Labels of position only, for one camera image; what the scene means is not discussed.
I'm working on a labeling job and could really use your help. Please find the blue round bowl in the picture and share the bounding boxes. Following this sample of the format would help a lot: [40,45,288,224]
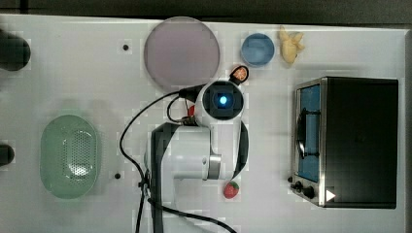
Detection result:
[241,33,275,67]

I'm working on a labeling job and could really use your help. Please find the grey round plate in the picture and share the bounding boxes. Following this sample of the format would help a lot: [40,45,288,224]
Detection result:
[144,17,221,92]

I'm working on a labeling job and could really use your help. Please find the yellow peeled banana toy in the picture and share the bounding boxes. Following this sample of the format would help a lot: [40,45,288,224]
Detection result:
[279,25,305,64]

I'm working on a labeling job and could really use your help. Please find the orange slice toy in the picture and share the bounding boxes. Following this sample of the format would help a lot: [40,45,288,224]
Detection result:
[233,66,249,82]

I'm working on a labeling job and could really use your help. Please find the silver toaster oven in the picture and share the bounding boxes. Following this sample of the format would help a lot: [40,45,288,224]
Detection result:
[288,77,398,209]

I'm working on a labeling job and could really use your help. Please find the black cylinder cup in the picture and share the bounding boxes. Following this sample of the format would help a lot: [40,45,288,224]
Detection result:
[0,30,31,71]

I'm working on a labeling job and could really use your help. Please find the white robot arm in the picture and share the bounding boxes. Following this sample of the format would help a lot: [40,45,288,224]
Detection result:
[145,80,249,233]

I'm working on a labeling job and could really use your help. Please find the green strainer basket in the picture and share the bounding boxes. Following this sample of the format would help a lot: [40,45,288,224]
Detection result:
[40,115,99,199]

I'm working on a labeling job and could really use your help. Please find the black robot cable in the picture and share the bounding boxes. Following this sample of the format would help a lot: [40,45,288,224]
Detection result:
[119,84,237,233]

